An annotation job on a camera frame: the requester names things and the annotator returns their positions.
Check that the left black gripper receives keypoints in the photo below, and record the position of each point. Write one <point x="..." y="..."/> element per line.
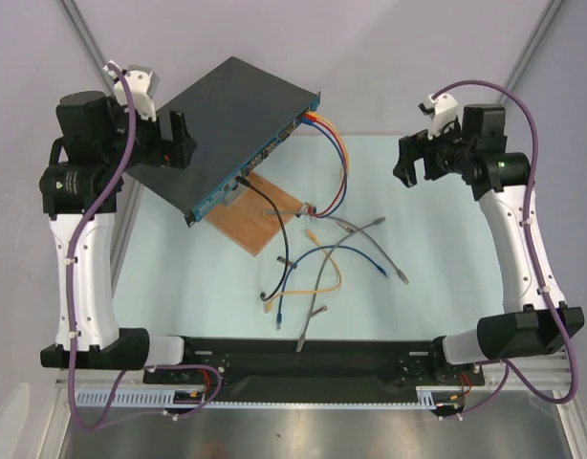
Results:
<point x="174" y="153"/>

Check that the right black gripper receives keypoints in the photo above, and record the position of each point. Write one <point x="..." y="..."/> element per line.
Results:
<point x="428" y="159"/>

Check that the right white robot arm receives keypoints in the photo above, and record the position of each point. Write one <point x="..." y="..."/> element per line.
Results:
<point x="471" y="142"/>

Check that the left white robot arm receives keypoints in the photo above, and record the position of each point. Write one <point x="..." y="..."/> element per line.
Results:
<point x="101" y="138"/>

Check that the wooden board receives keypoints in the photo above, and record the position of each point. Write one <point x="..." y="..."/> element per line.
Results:
<point x="245" y="221"/>

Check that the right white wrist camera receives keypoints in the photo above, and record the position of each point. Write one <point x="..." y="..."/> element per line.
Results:
<point x="442" y="111"/>

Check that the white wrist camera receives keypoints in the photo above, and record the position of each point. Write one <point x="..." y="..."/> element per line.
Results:
<point x="442" y="111"/>
<point x="142" y="82"/>

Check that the dark grey network switch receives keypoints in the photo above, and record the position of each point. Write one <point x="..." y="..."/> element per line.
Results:
<point x="237" y="114"/>

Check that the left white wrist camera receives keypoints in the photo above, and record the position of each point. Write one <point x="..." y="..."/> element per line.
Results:
<point x="142" y="82"/>

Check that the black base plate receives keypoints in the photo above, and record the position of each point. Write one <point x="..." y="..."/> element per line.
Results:
<point x="325" y="370"/>

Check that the aluminium rail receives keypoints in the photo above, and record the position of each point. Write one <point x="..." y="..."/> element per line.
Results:
<point x="545" y="373"/>

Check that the white cable duct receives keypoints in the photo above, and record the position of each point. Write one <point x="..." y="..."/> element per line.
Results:
<point x="187" y="398"/>

